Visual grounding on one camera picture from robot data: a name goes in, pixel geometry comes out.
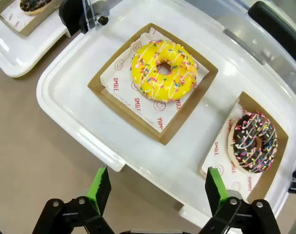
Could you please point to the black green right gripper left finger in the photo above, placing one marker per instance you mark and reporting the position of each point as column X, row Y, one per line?
column 99, row 195

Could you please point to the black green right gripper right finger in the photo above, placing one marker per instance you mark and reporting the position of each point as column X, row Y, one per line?
column 217, row 192

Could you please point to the brown cardboard donut tray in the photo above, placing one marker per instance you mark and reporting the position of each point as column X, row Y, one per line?
column 272, row 175
column 128, row 114

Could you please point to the chocolate donut with colourful sprinkles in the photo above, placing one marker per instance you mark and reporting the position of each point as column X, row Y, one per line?
column 247, row 126

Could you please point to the yellow sprinkle donut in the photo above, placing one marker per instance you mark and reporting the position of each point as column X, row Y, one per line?
column 150, row 83

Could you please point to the plain chocolate glazed donut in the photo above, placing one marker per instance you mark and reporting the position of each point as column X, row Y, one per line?
column 33, row 6

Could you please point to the white printed paper liner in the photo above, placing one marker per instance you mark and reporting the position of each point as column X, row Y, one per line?
column 121, row 80
column 13, row 17
column 218, row 156

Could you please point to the white plastic display tray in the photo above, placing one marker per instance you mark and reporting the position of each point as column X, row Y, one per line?
column 21, row 56
column 72, row 97

